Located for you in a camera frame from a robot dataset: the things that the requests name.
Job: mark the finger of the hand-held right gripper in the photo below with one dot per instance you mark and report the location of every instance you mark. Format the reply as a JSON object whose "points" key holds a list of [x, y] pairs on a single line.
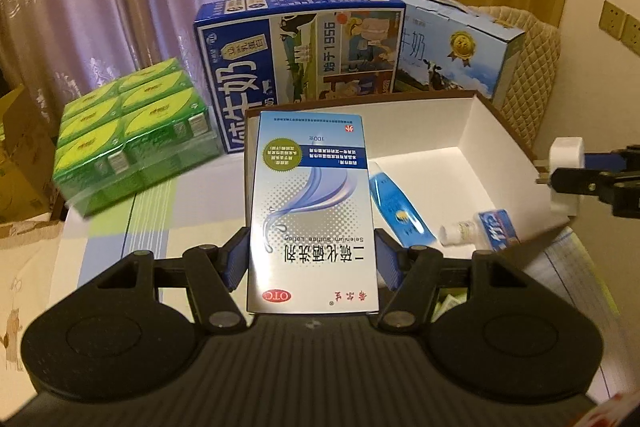
{"points": [[580, 181], [600, 160]]}

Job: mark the blue medicine box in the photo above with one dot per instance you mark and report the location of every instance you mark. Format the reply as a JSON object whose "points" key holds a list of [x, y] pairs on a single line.
{"points": [[310, 207]]}

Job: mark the light blue milk carton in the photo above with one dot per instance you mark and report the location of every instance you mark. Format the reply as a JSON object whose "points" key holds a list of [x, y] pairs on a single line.
{"points": [[450, 52]]}

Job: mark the wall socket panel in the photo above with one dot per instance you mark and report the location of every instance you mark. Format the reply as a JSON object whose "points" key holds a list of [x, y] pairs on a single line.
{"points": [[620, 24]]}

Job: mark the blue ointment tube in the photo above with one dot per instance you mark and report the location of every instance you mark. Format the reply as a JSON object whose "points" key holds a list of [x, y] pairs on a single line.
{"points": [[397, 207]]}

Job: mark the white cardboard box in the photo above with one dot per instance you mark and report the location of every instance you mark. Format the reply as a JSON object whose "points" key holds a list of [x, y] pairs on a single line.
{"points": [[450, 142]]}

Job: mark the checked tablecloth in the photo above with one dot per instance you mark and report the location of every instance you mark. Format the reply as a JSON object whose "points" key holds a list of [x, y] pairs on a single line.
{"points": [[150, 227]]}

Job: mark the brown cardboard carton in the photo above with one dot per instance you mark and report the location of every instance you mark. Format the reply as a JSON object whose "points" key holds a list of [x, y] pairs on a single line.
{"points": [[22, 157]]}

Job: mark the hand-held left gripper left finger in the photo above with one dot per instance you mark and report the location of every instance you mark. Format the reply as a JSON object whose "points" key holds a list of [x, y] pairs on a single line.
{"points": [[234, 259]]}

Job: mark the white pill bottle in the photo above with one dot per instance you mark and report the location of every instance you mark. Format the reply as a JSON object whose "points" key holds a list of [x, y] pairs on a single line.
{"points": [[455, 234]]}

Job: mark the white cube socket adapter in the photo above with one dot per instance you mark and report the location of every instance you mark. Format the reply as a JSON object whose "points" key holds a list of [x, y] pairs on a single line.
{"points": [[567, 152]]}

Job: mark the dark blue milk carton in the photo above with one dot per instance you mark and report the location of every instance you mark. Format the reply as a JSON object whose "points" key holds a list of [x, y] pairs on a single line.
{"points": [[240, 72]]}

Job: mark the green tissue multipack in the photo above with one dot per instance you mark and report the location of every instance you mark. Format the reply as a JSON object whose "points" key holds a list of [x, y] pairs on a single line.
{"points": [[130, 127]]}

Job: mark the beige quilted chair cover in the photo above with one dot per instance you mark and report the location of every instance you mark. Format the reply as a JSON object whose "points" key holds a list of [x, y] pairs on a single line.
{"points": [[535, 57]]}

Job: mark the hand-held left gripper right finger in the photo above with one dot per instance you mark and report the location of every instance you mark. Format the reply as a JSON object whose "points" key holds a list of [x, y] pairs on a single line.
{"points": [[389, 262]]}

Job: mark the beige embroidered cloth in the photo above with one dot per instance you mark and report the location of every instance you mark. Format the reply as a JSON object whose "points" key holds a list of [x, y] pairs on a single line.
{"points": [[30, 287]]}

